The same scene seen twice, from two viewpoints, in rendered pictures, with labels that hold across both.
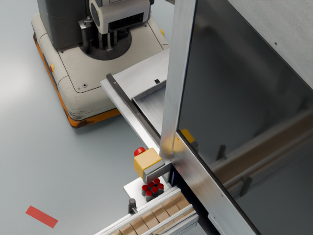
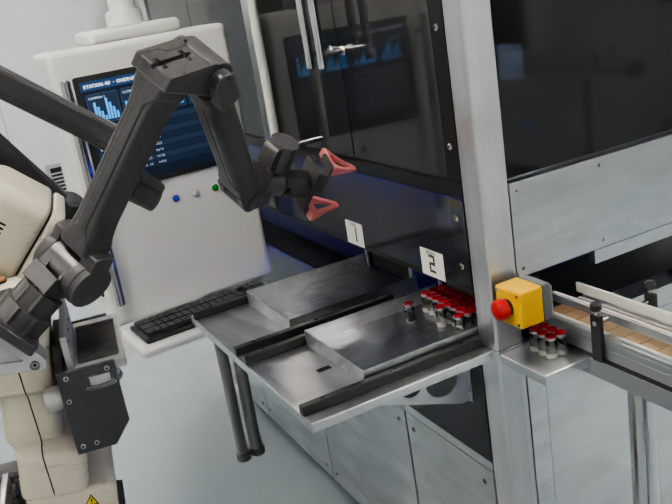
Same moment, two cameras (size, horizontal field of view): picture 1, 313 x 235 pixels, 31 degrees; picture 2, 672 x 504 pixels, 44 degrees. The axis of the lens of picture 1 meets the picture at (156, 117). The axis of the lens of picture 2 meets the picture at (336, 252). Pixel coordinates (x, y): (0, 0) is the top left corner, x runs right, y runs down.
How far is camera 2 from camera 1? 1.91 m
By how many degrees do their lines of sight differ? 68
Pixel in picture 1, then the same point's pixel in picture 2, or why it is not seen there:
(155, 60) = (274, 375)
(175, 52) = (474, 12)
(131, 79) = (311, 393)
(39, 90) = not seen: outside the picture
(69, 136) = not seen: outside the picture
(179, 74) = (488, 45)
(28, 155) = not seen: outside the picture
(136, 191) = (551, 364)
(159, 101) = (365, 362)
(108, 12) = (107, 476)
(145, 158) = (519, 286)
